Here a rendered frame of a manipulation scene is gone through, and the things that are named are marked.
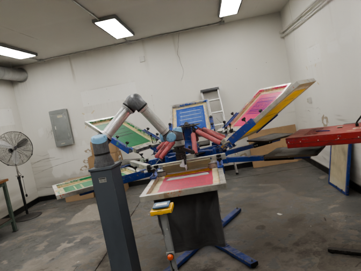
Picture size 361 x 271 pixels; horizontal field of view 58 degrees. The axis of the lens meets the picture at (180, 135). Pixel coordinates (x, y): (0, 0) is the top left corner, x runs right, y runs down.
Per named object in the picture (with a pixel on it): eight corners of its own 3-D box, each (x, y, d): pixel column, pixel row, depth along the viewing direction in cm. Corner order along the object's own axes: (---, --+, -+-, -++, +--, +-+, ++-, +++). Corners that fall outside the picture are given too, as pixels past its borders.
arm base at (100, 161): (91, 169, 237) (88, 156, 236) (99, 164, 252) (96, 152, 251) (109, 166, 234) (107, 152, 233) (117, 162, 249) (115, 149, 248)
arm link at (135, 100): (137, 88, 242) (180, 135, 253) (135, 90, 253) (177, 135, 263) (125, 99, 240) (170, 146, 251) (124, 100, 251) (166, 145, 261)
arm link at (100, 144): (93, 155, 235) (89, 136, 234) (93, 153, 248) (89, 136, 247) (110, 151, 238) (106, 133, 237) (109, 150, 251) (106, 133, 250)
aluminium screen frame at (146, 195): (227, 188, 211) (226, 183, 211) (140, 202, 217) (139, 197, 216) (221, 164, 289) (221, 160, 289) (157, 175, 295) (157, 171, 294)
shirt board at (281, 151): (327, 152, 297) (326, 143, 296) (317, 163, 264) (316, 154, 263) (203, 160, 374) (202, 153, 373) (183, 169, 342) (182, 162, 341)
